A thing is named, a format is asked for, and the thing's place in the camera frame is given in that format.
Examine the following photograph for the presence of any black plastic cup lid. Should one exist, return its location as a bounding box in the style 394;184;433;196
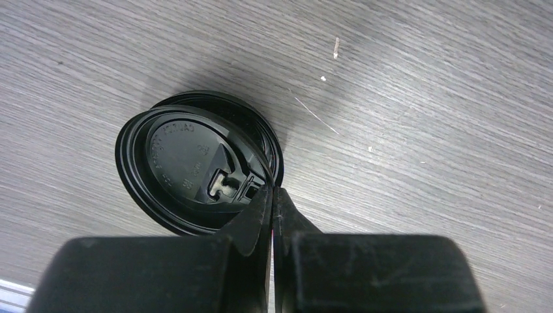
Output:
115;105;275;235

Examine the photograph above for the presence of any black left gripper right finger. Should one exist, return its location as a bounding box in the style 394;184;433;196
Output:
273;188;486;312

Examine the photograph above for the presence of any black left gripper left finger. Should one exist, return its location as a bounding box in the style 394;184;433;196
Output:
27;186;273;312

